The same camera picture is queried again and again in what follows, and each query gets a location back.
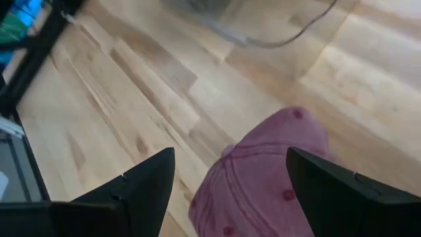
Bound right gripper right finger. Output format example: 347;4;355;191
285;146;421;237

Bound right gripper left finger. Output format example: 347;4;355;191
51;147;176;237

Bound clear plastic bin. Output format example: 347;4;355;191
157;0;361;82

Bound lit computer monitor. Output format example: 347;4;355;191
0;0;45;63

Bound black metal rig frame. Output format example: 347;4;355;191
0;0;87;202

